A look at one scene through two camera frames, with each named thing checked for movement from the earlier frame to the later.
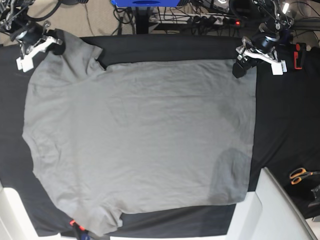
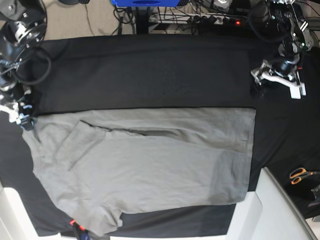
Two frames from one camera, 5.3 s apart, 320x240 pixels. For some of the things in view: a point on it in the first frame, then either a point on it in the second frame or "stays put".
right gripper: x=262 y=45 → x=285 y=71
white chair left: x=15 y=223 stays put
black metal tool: x=316 y=192 stays put
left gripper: x=33 y=41 → x=18 y=111
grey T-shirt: x=137 y=137 stays put
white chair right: x=269 y=213 stays put
